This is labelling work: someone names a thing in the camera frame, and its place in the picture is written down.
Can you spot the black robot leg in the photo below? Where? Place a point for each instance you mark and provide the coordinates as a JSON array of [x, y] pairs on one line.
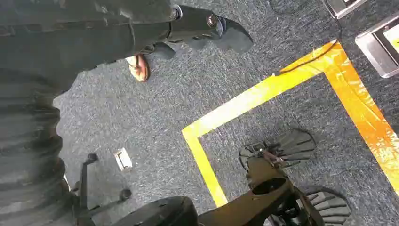
[[265, 193]]

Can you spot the yellow floor tape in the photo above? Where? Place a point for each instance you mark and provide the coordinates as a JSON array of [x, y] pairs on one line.
[[352, 90]]

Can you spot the black wheeled chair base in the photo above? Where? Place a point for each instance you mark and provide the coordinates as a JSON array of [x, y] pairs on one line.
[[83, 187]]

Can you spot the small white floor plate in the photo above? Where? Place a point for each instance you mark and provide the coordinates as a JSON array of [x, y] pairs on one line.
[[123, 159]]

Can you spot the black rounded robot leg part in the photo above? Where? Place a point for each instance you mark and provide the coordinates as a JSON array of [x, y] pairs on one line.
[[162, 213]]

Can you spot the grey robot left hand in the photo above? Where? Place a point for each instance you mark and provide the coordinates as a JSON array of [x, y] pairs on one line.
[[78, 37]]

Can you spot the silver metal frame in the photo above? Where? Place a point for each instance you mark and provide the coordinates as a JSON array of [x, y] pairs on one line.
[[343, 7], [372, 53]]

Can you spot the ribbed grey left arm sleeve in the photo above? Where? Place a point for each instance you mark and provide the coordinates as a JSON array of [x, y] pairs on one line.
[[28, 149]]

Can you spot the black robot foot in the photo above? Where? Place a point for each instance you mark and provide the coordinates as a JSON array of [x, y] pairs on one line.
[[332, 209], [293, 145]]

